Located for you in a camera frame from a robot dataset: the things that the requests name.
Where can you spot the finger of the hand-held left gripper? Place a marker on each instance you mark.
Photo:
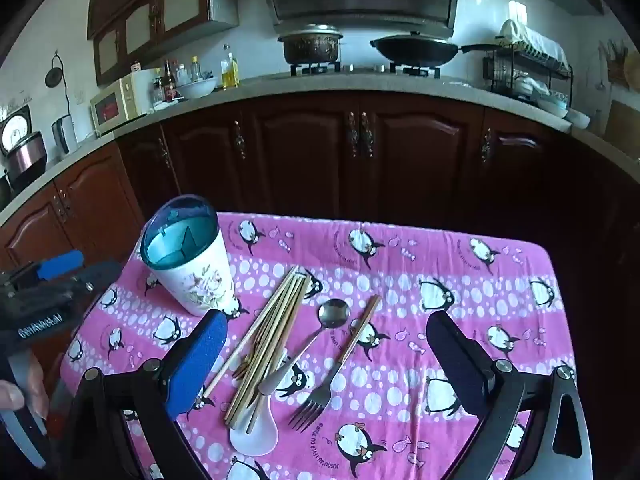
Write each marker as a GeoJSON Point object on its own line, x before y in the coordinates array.
{"type": "Point", "coordinates": [102, 272]}
{"type": "Point", "coordinates": [60, 263]}

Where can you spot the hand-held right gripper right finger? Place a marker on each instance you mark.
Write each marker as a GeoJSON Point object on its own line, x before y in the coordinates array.
{"type": "Point", "coordinates": [457, 360]}

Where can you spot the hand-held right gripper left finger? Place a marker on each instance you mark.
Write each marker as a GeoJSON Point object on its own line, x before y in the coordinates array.
{"type": "Point", "coordinates": [200, 360]}

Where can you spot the bundle of wooden chopsticks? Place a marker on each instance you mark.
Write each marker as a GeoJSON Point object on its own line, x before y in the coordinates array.
{"type": "Point", "coordinates": [272, 330]}

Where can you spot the white floral utensil holder cup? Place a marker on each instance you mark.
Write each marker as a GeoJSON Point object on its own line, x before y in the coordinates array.
{"type": "Point", "coordinates": [200, 280]}

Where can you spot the white ceramic soup spoon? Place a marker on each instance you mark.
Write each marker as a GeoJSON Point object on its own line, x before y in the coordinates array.
{"type": "Point", "coordinates": [252, 437]}

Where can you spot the metal spoon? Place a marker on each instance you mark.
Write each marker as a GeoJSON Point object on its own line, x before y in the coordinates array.
{"type": "Point", "coordinates": [334, 312]}

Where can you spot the person's left hand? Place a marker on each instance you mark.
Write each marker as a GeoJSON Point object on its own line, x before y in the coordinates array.
{"type": "Point", "coordinates": [10, 394]}

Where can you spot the pink penguin printed tablecloth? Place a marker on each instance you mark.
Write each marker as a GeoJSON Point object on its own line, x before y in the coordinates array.
{"type": "Point", "coordinates": [400, 270]}

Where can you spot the rice cooker with open lid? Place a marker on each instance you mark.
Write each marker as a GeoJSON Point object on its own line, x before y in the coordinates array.
{"type": "Point", "coordinates": [25, 155]}

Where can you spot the cream microwave oven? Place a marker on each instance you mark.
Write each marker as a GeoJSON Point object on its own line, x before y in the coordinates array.
{"type": "Point", "coordinates": [115, 105]}

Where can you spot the black round hanging trivet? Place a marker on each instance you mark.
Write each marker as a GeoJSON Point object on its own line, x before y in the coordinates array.
{"type": "Point", "coordinates": [53, 76]}

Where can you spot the clear glass bottle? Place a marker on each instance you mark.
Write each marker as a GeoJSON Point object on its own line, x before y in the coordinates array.
{"type": "Point", "coordinates": [183, 75]}
{"type": "Point", "coordinates": [157, 92]}

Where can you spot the dark soy sauce bottle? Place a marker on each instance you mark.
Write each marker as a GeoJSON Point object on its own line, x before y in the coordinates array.
{"type": "Point", "coordinates": [169, 82]}

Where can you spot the large white bowl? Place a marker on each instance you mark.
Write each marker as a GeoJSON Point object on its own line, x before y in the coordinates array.
{"type": "Point", "coordinates": [196, 89]}

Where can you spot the yellow capped bottle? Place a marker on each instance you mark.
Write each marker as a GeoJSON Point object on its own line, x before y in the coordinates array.
{"type": "Point", "coordinates": [196, 69]}

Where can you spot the yellow cooking oil bottle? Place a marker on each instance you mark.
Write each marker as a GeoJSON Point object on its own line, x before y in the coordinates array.
{"type": "Point", "coordinates": [230, 70]}

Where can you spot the small white bowl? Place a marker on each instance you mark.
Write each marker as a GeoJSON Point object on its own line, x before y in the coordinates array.
{"type": "Point", "coordinates": [552, 105]}
{"type": "Point", "coordinates": [577, 119]}

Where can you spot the wooden cutting board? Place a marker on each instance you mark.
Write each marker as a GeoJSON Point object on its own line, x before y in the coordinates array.
{"type": "Point", "coordinates": [622, 122]}

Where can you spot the grey stone kitchen countertop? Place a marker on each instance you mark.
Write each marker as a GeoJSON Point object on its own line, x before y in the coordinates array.
{"type": "Point", "coordinates": [325, 85]}

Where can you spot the black dish rack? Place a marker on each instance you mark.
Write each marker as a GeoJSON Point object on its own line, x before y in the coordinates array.
{"type": "Point", "coordinates": [505, 70]}

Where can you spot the dark cooking pot with lid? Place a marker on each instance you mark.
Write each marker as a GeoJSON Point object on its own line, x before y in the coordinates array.
{"type": "Point", "coordinates": [310, 47]}

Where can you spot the gas stove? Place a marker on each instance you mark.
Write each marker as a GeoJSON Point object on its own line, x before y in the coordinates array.
{"type": "Point", "coordinates": [360, 67]}

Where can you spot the black wok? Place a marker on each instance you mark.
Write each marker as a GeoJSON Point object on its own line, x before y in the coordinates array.
{"type": "Point", "coordinates": [415, 50]}

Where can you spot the white cloth on dish rack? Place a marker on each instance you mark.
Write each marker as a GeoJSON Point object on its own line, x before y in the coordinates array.
{"type": "Point", "coordinates": [540, 40]}

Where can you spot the brown wall cabinets glass doors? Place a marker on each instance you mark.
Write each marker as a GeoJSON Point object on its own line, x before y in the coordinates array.
{"type": "Point", "coordinates": [155, 10]}

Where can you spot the wall mounted chopstick basket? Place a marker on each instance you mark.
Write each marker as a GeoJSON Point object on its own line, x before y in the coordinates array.
{"type": "Point", "coordinates": [617, 67]}

